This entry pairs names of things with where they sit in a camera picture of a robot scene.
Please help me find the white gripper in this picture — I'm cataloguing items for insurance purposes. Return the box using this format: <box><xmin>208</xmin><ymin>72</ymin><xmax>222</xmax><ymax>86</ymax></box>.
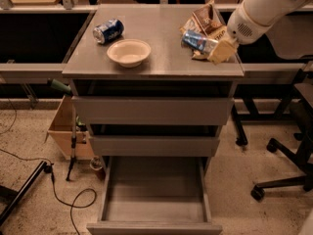
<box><xmin>208</xmin><ymin>5</ymin><xmax>270</xmax><ymax>65</ymax></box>

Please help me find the redbull can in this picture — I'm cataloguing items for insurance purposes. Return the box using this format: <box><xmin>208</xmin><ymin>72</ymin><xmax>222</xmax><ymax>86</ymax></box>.
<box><xmin>181</xmin><ymin>30</ymin><xmax>218</xmax><ymax>53</ymax></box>

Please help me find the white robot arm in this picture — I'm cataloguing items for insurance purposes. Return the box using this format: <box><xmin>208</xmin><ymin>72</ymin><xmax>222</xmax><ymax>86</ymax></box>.
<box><xmin>208</xmin><ymin>0</ymin><xmax>312</xmax><ymax>65</ymax></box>

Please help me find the grey drawer cabinet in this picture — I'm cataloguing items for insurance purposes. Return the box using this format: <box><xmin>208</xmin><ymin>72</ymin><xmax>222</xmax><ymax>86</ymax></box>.
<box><xmin>62</xmin><ymin>3</ymin><xmax>246</xmax><ymax>162</ymax></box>

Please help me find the blue pepsi can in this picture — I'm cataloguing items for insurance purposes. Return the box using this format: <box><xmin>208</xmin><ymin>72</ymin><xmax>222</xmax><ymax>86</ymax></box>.
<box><xmin>93</xmin><ymin>19</ymin><xmax>124</xmax><ymax>44</ymax></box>

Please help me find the grey top drawer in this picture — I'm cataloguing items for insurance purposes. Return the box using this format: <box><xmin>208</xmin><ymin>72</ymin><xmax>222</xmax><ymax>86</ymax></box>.
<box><xmin>72</xmin><ymin>96</ymin><xmax>234</xmax><ymax>125</ymax></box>

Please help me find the grey drawer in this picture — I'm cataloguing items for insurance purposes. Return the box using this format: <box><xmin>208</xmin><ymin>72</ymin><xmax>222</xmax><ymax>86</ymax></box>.
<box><xmin>87</xmin><ymin>157</ymin><xmax>222</xmax><ymax>235</ymax></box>
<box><xmin>72</xmin><ymin>96</ymin><xmax>234</xmax><ymax>125</ymax></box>
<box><xmin>90</xmin><ymin>136</ymin><xmax>220</xmax><ymax>157</ymax></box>

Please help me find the grey middle drawer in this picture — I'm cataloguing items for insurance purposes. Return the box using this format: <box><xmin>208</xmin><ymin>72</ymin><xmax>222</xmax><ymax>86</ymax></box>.
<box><xmin>90</xmin><ymin>136</ymin><xmax>220</xmax><ymax>157</ymax></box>

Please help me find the grey bottom drawer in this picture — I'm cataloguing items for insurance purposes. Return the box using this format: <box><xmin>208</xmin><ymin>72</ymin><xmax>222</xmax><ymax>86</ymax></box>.
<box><xmin>87</xmin><ymin>157</ymin><xmax>222</xmax><ymax>235</ymax></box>

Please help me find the yellow chip bag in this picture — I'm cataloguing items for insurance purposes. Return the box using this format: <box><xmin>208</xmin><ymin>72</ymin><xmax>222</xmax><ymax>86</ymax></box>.
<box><xmin>193</xmin><ymin>25</ymin><xmax>227</xmax><ymax>60</ymax></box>

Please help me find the brown chip bag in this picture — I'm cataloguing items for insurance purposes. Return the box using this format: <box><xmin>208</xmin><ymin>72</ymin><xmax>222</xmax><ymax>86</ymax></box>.
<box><xmin>180</xmin><ymin>0</ymin><xmax>224</xmax><ymax>36</ymax></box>

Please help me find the black office chair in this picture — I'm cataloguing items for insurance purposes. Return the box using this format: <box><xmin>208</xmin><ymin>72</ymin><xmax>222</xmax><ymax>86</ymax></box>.
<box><xmin>250</xmin><ymin>70</ymin><xmax>313</xmax><ymax>201</ymax></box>

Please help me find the white bowl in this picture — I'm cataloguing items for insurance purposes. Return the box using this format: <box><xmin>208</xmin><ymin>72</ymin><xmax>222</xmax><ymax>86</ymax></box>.
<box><xmin>107</xmin><ymin>39</ymin><xmax>151</xmax><ymax>68</ymax></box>

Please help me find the clear glass jar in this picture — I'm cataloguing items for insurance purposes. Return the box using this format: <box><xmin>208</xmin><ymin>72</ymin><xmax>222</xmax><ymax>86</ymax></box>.
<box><xmin>90</xmin><ymin>157</ymin><xmax>105</xmax><ymax>180</ymax></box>

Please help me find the black tripod stick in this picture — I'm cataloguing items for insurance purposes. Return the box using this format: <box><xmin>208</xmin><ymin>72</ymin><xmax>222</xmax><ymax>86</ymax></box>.
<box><xmin>66</xmin><ymin>108</ymin><xmax>76</xmax><ymax>181</ymax></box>

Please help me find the wooden box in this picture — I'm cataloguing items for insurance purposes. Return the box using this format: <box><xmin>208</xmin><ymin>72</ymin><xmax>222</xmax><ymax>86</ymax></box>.
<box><xmin>48</xmin><ymin>96</ymin><xmax>94</xmax><ymax>160</ymax></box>

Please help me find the black stand leg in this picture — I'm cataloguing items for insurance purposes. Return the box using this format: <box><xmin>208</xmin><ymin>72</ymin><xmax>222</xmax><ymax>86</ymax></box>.
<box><xmin>0</xmin><ymin>162</ymin><xmax>52</xmax><ymax>226</ymax></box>

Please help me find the green handled tool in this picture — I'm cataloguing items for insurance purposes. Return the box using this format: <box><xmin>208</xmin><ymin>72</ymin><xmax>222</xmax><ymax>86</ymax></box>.
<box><xmin>48</xmin><ymin>79</ymin><xmax>72</xmax><ymax>96</ymax></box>

